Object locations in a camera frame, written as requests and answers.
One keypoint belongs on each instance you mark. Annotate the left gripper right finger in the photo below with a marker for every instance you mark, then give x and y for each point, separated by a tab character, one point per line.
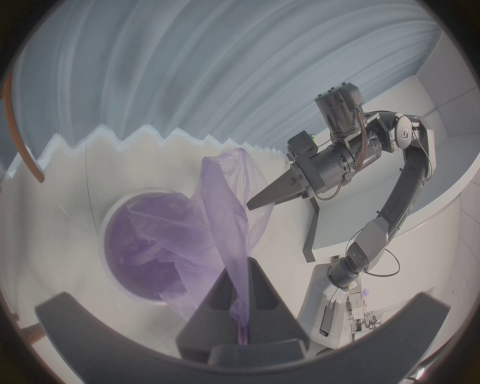
277	318

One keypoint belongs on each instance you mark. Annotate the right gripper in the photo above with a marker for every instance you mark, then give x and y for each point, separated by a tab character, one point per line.
330	168

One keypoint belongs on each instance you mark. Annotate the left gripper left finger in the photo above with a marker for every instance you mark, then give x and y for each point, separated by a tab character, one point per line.
202	330

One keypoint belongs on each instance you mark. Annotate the purple plastic bag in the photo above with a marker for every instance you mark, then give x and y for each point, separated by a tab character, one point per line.
221	210

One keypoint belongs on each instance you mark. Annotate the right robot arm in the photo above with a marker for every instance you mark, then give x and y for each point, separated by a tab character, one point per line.
408	187

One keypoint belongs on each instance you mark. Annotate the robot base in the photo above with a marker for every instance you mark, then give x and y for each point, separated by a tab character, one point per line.
318	292

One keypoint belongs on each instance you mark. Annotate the white trash bin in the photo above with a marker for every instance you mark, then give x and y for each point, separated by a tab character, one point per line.
101	243

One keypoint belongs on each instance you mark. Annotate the pale blue curtain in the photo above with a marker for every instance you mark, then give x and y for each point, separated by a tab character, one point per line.
187	67

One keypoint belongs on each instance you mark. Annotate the white padded wooden chair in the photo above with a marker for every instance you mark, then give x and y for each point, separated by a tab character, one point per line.
38	177

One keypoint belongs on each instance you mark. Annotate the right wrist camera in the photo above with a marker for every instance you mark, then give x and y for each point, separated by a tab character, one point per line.
300	144

